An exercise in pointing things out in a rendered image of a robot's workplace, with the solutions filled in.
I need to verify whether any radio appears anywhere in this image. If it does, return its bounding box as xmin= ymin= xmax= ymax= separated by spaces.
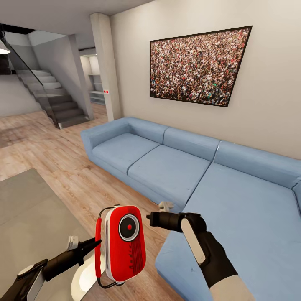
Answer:
xmin=95 ymin=204 xmax=146 ymax=289

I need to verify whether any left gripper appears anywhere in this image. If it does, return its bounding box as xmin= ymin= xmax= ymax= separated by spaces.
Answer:
xmin=57 ymin=238 xmax=102 ymax=273

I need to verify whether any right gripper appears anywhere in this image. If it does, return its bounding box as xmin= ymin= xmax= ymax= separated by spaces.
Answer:
xmin=146 ymin=212 xmax=174 ymax=231

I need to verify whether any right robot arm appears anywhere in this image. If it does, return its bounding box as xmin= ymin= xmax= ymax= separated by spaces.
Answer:
xmin=146 ymin=201 xmax=256 ymax=301

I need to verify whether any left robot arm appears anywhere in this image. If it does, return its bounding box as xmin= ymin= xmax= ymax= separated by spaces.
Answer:
xmin=0 ymin=236 xmax=102 ymax=301

